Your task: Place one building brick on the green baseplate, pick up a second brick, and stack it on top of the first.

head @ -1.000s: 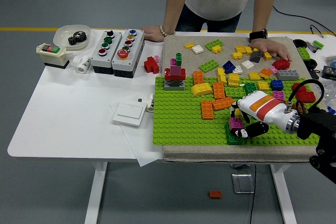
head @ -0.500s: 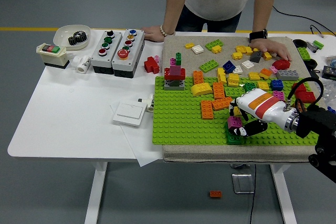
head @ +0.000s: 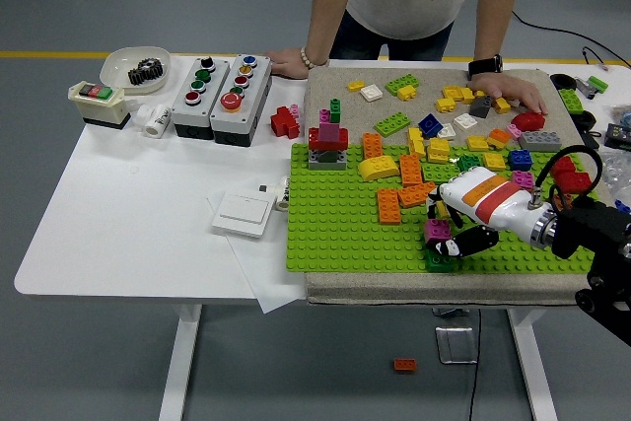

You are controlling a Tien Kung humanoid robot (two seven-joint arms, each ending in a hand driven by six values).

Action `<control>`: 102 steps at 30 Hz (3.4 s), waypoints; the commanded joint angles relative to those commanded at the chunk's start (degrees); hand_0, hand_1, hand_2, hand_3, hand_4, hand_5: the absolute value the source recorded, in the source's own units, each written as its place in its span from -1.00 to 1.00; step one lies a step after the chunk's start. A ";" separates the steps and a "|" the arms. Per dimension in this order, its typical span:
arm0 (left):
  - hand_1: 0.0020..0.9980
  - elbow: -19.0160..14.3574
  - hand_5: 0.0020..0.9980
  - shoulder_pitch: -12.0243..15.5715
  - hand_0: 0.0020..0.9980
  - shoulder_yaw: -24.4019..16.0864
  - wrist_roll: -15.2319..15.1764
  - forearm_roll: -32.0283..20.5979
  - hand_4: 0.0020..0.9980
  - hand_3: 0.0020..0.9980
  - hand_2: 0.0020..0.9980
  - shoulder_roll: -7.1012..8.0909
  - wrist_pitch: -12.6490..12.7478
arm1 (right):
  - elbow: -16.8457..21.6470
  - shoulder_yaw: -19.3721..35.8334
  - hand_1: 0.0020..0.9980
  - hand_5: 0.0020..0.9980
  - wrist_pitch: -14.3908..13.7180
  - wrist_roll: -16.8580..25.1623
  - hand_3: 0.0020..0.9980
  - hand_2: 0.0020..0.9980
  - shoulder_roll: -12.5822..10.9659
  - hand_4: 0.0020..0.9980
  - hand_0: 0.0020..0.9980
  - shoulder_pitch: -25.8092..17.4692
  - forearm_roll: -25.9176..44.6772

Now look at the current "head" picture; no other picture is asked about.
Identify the person's left hand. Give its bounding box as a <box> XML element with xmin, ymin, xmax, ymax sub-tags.
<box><xmin>466</xmin><ymin>71</ymin><xmax>549</xmax><ymax>116</ymax></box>

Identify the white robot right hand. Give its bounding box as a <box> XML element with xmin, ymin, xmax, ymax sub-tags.
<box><xmin>424</xmin><ymin>167</ymin><xmax>553</xmax><ymax>258</ymax></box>

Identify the person's right hand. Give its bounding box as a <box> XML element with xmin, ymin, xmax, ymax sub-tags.
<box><xmin>263</xmin><ymin>48</ymin><xmax>312</xmax><ymax>81</ymax></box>

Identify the magenta square brick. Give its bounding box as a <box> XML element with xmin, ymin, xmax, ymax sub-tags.
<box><xmin>423</xmin><ymin>217</ymin><xmax>453</xmax><ymax>245</ymax></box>

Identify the dark green long brick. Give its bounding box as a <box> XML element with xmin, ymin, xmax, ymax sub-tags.
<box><xmin>424</xmin><ymin>243</ymin><xmax>457</xmax><ymax>274</ymax></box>
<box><xmin>456</xmin><ymin>153</ymin><xmax>482</xmax><ymax>174</ymax></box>

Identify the green baseplate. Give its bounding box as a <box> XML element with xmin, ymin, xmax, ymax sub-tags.
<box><xmin>285</xmin><ymin>143</ymin><xmax>615</xmax><ymax>274</ymax></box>

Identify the dark grey slope brick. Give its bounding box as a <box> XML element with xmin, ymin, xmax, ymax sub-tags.
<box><xmin>468</xmin><ymin>95</ymin><xmax>495</xmax><ymax>119</ymax></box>

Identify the red curved brick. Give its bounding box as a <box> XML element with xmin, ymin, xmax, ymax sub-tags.
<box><xmin>512</xmin><ymin>112</ymin><xmax>547</xmax><ymax>133</ymax></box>

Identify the blue square brick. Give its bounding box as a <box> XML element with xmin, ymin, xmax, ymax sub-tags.
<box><xmin>507</xmin><ymin>148</ymin><xmax>535</xmax><ymax>171</ymax></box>

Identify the orange square brick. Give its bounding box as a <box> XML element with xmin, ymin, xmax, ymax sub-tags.
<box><xmin>487</xmin><ymin>128</ymin><xmax>514</xmax><ymax>149</ymax></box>

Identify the red cross-shaped brick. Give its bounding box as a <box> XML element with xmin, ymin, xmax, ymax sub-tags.
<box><xmin>269</xmin><ymin>105</ymin><xmax>301</xmax><ymax>140</ymax></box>

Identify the grey long brick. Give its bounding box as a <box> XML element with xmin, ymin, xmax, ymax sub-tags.
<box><xmin>518</xmin><ymin>130</ymin><xmax>563</xmax><ymax>153</ymax></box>

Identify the lime green long brick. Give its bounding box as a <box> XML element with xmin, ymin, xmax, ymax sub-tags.
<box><xmin>422</xmin><ymin>162</ymin><xmax>462</xmax><ymax>185</ymax></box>
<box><xmin>384</xmin><ymin>74</ymin><xmax>421</xmax><ymax>97</ymax></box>
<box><xmin>373</xmin><ymin>111</ymin><xmax>413</xmax><ymax>138</ymax></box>

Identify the pink tower brick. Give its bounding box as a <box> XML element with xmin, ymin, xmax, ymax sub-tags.
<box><xmin>318</xmin><ymin>108</ymin><xmax>341</xmax><ymax>143</ymax></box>

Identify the red tower brick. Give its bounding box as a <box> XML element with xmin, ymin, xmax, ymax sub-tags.
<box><xmin>308</xmin><ymin>126</ymin><xmax>350</xmax><ymax>152</ymax></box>

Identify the red building brick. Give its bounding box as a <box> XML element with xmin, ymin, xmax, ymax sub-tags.
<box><xmin>555</xmin><ymin>170</ymin><xmax>593</xmax><ymax>194</ymax></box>
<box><xmin>549</xmin><ymin>154</ymin><xmax>579</xmax><ymax>176</ymax></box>

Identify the dark blue brick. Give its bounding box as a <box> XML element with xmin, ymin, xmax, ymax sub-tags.
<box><xmin>417</xmin><ymin>112</ymin><xmax>447</xmax><ymax>139</ymax></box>

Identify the grey tower base brick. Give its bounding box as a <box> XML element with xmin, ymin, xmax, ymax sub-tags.
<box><xmin>308</xmin><ymin>148</ymin><xmax>349</xmax><ymax>172</ymax></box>

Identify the yellow curved brick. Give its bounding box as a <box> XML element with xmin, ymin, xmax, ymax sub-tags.
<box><xmin>356</xmin><ymin>155</ymin><xmax>399</xmax><ymax>182</ymax></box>

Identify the black wristwatch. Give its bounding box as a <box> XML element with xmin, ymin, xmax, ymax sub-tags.
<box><xmin>466</xmin><ymin>53</ymin><xmax>505</xmax><ymax>81</ymax></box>

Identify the grey emergency stop button box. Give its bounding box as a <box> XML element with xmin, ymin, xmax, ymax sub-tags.
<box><xmin>209</xmin><ymin>53</ymin><xmax>273</xmax><ymax>148</ymax></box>

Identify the clear grey part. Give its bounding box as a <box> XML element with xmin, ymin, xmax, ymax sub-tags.
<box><xmin>573</xmin><ymin>76</ymin><xmax>600</xmax><ymax>100</ymax></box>

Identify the grey-brown mat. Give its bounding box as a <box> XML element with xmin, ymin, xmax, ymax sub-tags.
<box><xmin>301</xmin><ymin>67</ymin><xmax>631</xmax><ymax>312</ymax></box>

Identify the grey four-button box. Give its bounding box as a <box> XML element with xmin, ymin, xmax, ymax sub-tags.
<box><xmin>171</xmin><ymin>55</ymin><xmax>231</xmax><ymax>141</ymax></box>

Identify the black electronic device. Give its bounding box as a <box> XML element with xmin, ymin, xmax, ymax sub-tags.
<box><xmin>603</xmin><ymin>122</ymin><xmax>631</xmax><ymax>151</ymax></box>

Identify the white printed cylinder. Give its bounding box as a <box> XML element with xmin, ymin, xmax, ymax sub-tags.
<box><xmin>274</xmin><ymin>175</ymin><xmax>291</xmax><ymax>212</ymax></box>

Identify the black metal gear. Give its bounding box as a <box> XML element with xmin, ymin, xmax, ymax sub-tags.
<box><xmin>127</xmin><ymin>57</ymin><xmax>166</xmax><ymax>87</ymax></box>

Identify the white pipe fitting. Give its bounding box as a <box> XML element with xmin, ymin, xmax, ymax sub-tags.
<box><xmin>133</xmin><ymin>103</ymin><xmax>173</xmax><ymax>139</ymax></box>

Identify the metal floor socket plate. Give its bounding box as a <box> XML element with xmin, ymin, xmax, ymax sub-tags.
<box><xmin>434</xmin><ymin>325</ymin><xmax>480</xmax><ymax>366</ymax></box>

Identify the white plastic tray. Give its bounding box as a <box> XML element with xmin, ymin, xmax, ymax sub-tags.
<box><xmin>100</xmin><ymin>45</ymin><xmax>173</xmax><ymax>97</ymax></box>

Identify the white table leg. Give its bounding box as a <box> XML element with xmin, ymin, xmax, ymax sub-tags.
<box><xmin>507</xmin><ymin>309</ymin><xmax>558</xmax><ymax>421</ymax></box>
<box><xmin>158</xmin><ymin>303</ymin><xmax>203</xmax><ymax>421</ymax></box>

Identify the white paper sheet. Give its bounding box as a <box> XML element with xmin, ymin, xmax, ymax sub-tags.
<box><xmin>205</xmin><ymin>187</ymin><xmax>308</xmax><ymax>316</ymax></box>

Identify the bead bracelet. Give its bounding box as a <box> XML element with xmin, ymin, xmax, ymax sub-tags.
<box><xmin>300</xmin><ymin>45</ymin><xmax>330</xmax><ymax>70</ymax></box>

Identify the black rubber ring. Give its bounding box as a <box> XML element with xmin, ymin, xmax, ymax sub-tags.
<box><xmin>571</xmin><ymin>109</ymin><xmax>597</xmax><ymax>132</ymax></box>

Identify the black cable with plug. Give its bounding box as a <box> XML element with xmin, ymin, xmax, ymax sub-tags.
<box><xmin>581</xmin><ymin>45</ymin><xmax>631</xmax><ymax>72</ymax></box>

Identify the white wall switch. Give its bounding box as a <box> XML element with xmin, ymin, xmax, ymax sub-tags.
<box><xmin>211</xmin><ymin>192</ymin><xmax>275</xmax><ymax>239</ymax></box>

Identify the cream red-green switch box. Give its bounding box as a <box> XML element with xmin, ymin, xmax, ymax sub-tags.
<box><xmin>67</xmin><ymin>80</ymin><xmax>132</xmax><ymax>131</ymax></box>

